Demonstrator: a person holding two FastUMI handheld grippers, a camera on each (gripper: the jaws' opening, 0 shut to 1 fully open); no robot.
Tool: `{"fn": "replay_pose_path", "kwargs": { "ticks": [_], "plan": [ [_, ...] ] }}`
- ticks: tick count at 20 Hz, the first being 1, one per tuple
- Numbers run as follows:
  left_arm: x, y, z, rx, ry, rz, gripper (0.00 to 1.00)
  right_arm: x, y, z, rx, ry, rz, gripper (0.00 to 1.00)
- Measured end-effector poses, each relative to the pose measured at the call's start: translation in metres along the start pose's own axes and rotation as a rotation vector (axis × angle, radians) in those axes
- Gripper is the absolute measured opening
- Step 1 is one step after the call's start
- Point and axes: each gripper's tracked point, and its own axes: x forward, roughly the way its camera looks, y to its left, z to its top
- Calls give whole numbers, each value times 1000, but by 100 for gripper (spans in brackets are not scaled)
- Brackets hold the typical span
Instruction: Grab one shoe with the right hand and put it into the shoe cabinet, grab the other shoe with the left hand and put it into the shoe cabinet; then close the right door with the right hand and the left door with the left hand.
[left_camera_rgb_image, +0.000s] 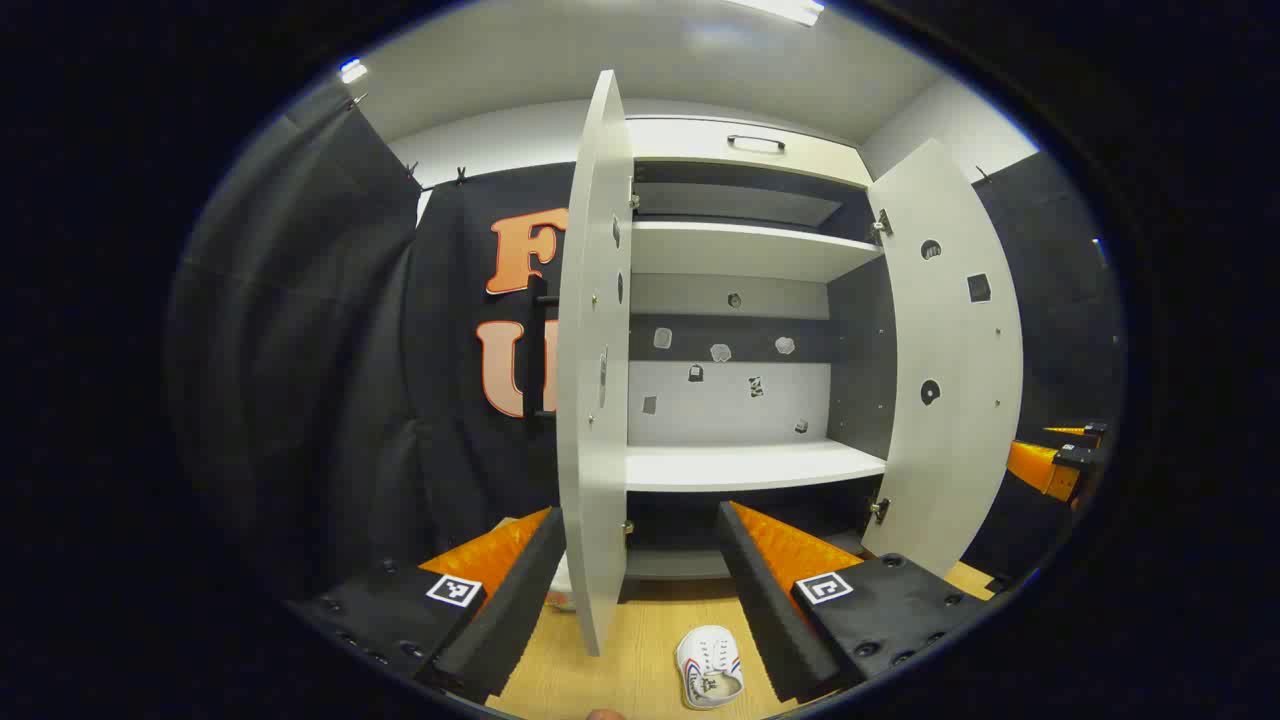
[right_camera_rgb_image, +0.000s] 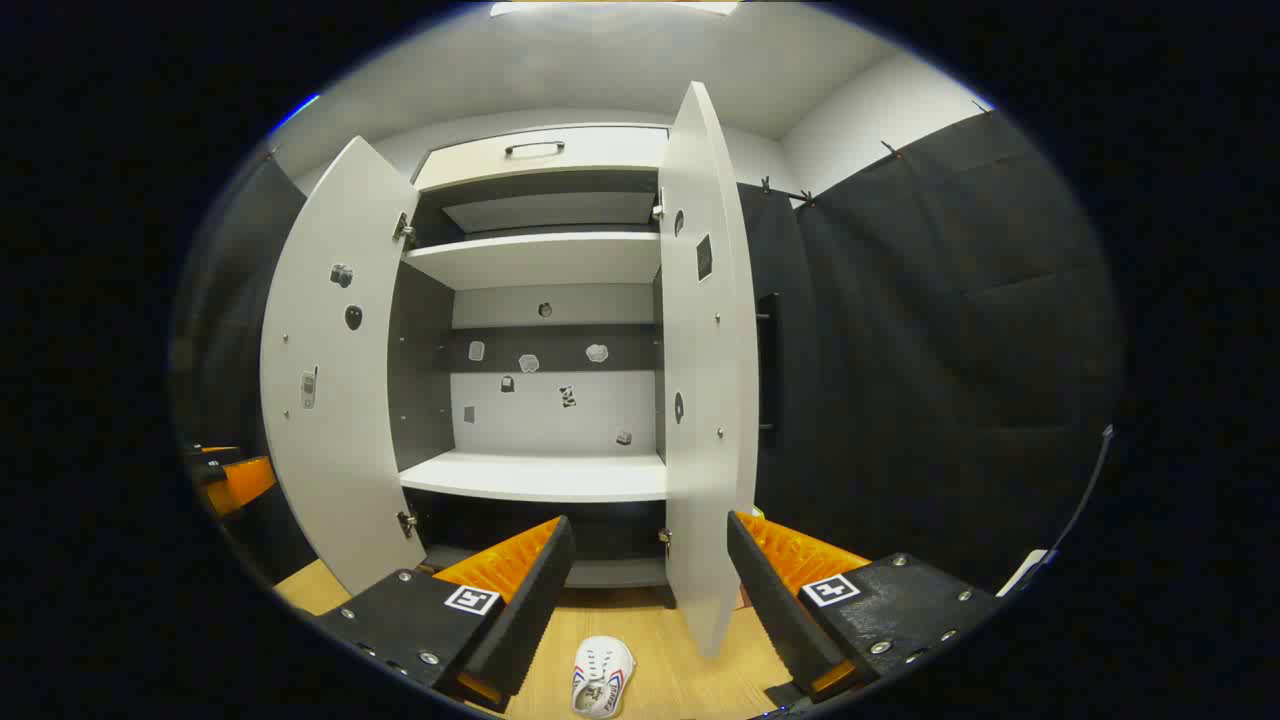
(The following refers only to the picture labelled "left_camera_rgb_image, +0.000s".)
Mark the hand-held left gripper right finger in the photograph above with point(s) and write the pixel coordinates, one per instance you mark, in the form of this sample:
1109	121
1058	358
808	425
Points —
765	620

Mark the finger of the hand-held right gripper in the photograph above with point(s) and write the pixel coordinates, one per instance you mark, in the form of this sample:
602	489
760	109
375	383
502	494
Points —
1075	432
1035	465

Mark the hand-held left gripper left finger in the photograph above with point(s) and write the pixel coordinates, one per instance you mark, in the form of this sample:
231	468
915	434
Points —
510	620

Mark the white shoe red blue stripes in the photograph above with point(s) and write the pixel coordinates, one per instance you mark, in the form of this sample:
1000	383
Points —
705	660

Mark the white shoe cabinet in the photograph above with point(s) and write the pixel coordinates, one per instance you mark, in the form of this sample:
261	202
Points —
740	465

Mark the white cabinet door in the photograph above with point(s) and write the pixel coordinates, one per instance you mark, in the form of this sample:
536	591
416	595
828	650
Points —
950	330
590	480

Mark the white cabinet drawer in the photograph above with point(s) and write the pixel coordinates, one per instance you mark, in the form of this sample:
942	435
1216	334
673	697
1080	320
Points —
690	140

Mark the black backdrop cloth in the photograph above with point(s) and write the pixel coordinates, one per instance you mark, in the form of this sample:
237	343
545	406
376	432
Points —
300	350

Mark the long ceiling light panel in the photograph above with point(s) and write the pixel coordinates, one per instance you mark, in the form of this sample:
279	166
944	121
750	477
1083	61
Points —
775	10

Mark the small ceiling light panel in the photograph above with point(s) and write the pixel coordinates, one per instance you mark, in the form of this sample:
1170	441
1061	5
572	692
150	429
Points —
353	70

